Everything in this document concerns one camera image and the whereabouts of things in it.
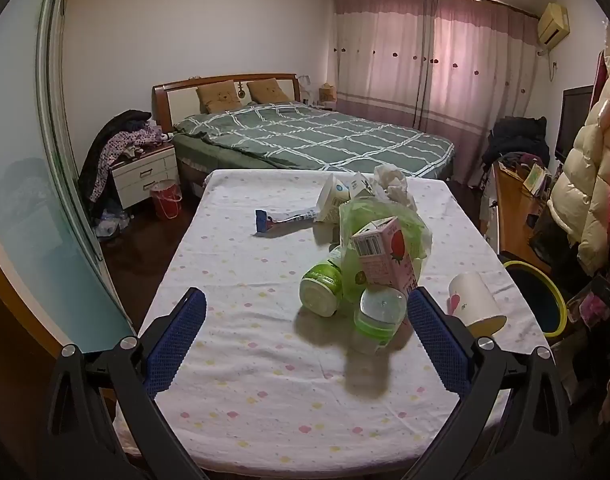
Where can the pink floral cloth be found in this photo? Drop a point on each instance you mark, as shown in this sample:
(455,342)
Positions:
(595,305)

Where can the green plaid duvet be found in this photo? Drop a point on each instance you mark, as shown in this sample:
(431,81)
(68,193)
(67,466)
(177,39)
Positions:
(310,135)

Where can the dark jacket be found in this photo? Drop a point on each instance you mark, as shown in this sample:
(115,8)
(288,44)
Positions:
(97,160)

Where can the white bedside lamp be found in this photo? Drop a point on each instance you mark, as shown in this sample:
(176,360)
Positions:
(305,85)

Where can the cream puffer jacket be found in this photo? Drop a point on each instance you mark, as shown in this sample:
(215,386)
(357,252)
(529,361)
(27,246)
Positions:
(585,170)

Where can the dark clothes pile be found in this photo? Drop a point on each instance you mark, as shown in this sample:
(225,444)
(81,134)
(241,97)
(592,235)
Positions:
(515,140)

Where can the green picture book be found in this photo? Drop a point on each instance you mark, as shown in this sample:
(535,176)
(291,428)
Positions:
(535,177)

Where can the cream air conditioner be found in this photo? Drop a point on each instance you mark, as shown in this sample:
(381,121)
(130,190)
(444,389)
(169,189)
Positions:
(552,25)

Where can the dark bin yellow rim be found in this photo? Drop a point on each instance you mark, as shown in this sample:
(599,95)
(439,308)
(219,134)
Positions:
(540,300)

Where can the white nightstand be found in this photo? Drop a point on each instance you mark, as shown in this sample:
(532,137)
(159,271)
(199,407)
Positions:
(145,170)

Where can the pink strawberry drink carton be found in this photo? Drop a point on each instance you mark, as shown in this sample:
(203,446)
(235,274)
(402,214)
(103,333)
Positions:
(385,255)

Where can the white tissue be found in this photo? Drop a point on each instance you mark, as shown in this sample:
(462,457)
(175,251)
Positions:
(392,182)

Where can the tan woven basket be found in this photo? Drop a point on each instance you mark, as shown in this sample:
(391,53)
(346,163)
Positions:
(326,92)

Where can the red bucket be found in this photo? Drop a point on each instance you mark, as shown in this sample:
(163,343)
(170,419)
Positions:
(165,200)

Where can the pink white curtain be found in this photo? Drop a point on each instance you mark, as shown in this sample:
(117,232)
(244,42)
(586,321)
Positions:
(485,70)
(380,60)

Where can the cream drink carton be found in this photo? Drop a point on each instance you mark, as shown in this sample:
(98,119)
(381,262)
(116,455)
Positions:
(357,185)

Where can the green plastic bag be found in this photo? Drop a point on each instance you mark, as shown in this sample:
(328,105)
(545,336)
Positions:
(360,210)

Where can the dark hanging cloth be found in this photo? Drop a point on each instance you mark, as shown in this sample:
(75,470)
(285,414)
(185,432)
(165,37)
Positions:
(550,235)

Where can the white yogurt tub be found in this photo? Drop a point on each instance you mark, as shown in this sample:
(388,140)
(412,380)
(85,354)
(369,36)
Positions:
(332,200)

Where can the blue white snack wrapper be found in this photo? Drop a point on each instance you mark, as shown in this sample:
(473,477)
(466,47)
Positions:
(275,220)

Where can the white cup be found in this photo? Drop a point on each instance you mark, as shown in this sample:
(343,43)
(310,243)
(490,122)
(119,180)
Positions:
(472,297)

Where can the clear green-banded plastic cup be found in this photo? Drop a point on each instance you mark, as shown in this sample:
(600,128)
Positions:
(382,310)

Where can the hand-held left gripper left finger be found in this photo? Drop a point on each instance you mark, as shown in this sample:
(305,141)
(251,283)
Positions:
(177,337)

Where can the white bottle green label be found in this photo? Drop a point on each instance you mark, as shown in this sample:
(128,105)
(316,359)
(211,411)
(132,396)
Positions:
(320,285)

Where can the wooden desk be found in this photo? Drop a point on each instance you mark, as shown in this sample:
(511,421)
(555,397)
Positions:
(515,210)

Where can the wooden bed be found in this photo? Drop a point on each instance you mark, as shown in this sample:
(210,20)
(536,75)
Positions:
(185,87)

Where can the black television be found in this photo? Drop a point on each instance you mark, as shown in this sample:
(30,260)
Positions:
(575,120)

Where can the tan bear pillow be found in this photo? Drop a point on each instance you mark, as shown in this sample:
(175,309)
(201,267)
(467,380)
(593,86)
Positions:
(267,91)
(217,95)

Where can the glass wardrobe sliding door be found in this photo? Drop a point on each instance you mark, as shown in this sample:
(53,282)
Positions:
(25,220)

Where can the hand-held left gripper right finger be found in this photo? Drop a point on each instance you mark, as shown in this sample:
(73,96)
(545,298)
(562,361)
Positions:
(437,340)

